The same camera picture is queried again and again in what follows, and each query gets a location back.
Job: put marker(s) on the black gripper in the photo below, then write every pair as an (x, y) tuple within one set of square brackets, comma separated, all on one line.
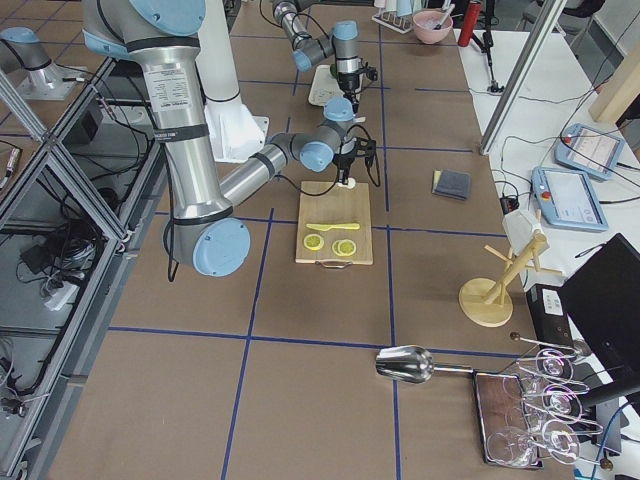
[(349, 83), (344, 162)]

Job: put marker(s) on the white steamed bun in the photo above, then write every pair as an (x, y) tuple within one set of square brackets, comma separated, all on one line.
[(349, 184)]

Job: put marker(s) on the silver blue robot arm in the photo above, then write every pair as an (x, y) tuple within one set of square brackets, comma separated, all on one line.
[(162, 38), (320, 35)]

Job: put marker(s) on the pink bowl with ice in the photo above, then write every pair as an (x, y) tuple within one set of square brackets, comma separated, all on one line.
[(430, 27)]

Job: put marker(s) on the white bear tray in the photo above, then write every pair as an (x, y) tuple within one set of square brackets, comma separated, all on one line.
[(324, 87)]

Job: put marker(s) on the bamboo cutting board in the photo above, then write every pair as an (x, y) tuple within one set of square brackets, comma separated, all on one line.
[(325, 202)]

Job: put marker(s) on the yellow plastic knife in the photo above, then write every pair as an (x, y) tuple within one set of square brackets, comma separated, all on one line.
[(335, 226)]

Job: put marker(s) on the lemon slice lower back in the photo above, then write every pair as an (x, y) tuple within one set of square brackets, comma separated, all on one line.
[(336, 247)]

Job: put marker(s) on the lemon slice upper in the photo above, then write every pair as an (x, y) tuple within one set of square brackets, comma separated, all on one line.
[(313, 242)]

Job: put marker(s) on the yellow sponge cloth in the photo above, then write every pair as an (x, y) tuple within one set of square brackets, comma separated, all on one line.
[(436, 178)]

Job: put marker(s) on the grey folded cloth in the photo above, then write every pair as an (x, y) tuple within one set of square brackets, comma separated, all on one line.
[(454, 184)]

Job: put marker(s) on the red bottle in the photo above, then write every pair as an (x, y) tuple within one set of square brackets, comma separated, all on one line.
[(469, 22)]

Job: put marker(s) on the wooden cup tree stand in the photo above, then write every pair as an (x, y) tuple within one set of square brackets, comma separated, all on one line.
[(485, 301)]

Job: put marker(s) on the metal scoop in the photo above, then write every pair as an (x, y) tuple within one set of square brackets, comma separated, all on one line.
[(413, 364)]

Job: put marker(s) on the blue teach pendant near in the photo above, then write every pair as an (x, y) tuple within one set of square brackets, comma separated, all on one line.
[(567, 199)]

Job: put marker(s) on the blue teach pendant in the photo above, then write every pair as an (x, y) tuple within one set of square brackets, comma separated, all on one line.
[(594, 152), (567, 199)]

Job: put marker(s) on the blue teach pendant far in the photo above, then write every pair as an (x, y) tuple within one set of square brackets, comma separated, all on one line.
[(594, 152)]

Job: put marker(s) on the black laptop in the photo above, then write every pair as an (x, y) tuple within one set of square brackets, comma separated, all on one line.
[(602, 300)]

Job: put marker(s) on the black wine glass rack tray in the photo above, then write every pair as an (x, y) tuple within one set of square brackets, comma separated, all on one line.
[(498, 399)]

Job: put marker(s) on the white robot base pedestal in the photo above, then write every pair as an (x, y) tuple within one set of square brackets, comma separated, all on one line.
[(234, 132)]

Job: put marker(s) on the aluminium frame post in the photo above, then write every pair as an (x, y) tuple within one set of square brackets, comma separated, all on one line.
[(542, 28)]

